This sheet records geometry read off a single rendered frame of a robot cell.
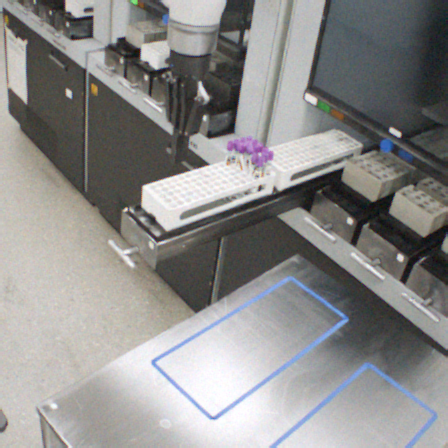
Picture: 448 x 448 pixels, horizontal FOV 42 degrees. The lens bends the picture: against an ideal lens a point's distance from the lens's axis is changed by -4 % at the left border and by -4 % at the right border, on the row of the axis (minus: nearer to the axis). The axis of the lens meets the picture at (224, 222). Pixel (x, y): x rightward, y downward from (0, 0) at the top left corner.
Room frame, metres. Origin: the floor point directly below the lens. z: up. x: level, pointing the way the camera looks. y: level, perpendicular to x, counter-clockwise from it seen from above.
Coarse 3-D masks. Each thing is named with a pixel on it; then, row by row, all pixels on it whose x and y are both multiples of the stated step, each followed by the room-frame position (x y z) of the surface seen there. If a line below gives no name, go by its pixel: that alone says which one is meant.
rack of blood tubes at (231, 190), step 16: (176, 176) 1.10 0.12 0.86; (192, 176) 1.11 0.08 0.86; (208, 176) 1.13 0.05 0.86; (224, 176) 1.14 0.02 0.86; (240, 176) 1.14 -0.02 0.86; (272, 176) 1.16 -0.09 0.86; (144, 192) 1.03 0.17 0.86; (160, 192) 1.03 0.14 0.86; (176, 192) 1.05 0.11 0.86; (192, 192) 1.05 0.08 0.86; (208, 192) 1.06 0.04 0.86; (224, 192) 1.07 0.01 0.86; (240, 192) 1.13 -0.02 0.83; (256, 192) 1.14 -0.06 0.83; (144, 208) 1.02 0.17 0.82; (160, 208) 0.98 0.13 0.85; (176, 208) 0.98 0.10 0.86; (192, 208) 1.01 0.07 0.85; (208, 208) 1.08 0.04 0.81; (224, 208) 1.07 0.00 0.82; (176, 224) 0.98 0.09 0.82
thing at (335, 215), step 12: (324, 192) 1.22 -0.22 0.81; (336, 192) 1.22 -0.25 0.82; (324, 204) 1.20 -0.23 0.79; (336, 204) 1.18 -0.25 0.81; (348, 204) 1.17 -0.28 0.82; (384, 204) 1.22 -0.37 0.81; (324, 216) 1.19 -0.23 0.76; (336, 216) 1.17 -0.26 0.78; (348, 216) 1.15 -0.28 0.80; (360, 216) 1.15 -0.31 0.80; (372, 216) 1.17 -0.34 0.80; (324, 228) 1.15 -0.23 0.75; (336, 228) 1.16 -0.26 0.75; (348, 228) 1.14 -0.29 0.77; (360, 228) 1.15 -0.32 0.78; (336, 240) 1.12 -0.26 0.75; (348, 240) 1.13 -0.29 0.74
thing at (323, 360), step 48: (240, 288) 0.83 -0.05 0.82; (288, 288) 0.85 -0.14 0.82; (336, 288) 0.87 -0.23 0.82; (192, 336) 0.69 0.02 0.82; (240, 336) 0.71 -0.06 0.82; (288, 336) 0.72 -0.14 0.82; (336, 336) 0.74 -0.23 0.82; (384, 336) 0.76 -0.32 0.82; (96, 384) 0.56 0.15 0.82; (144, 384) 0.57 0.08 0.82; (192, 384) 0.59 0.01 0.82; (240, 384) 0.60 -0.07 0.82; (288, 384) 0.62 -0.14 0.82; (336, 384) 0.63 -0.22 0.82; (384, 384) 0.65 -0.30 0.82; (432, 384) 0.66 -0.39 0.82; (48, 432) 0.48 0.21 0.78; (96, 432) 0.47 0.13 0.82; (144, 432) 0.49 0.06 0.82; (192, 432) 0.50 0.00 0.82; (240, 432) 0.51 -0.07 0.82; (288, 432) 0.53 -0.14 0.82; (336, 432) 0.54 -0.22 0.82; (384, 432) 0.55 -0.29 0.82; (432, 432) 0.56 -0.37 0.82
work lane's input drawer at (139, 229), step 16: (320, 176) 1.28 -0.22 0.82; (336, 176) 1.31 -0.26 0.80; (272, 192) 1.18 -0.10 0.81; (288, 192) 1.20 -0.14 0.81; (304, 192) 1.22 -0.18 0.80; (128, 208) 1.02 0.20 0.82; (240, 208) 1.09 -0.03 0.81; (256, 208) 1.11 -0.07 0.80; (272, 208) 1.15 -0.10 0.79; (288, 208) 1.19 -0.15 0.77; (128, 224) 1.00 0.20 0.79; (144, 224) 0.97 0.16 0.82; (192, 224) 1.00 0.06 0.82; (208, 224) 1.02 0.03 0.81; (224, 224) 1.05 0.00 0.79; (240, 224) 1.08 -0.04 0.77; (112, 240) 0.98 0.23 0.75; (128, 240) 1.00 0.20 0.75; (144, 240) 0.96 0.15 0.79; (160, 240) 0.95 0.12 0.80; (176, 240) 0.96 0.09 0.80; (192, 240) 0.99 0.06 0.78; (208, 240) 1.02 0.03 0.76; (144, 256) 0.96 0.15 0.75; (160, 256) 0.94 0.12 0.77
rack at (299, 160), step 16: (288, 144) 1.33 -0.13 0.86; (304, 144) 1.35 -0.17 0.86; (320, 144) 1.36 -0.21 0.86; (336, 144) 1.37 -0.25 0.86; (352, 144) 1.39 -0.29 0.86; (288, 160) 1.25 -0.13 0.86; (304, 160) 1.26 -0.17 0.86; (320, 160) 1.28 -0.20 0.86; (336, 160) 1.36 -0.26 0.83; (288, 176) 1.20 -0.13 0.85; (304, 176) 1.28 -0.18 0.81
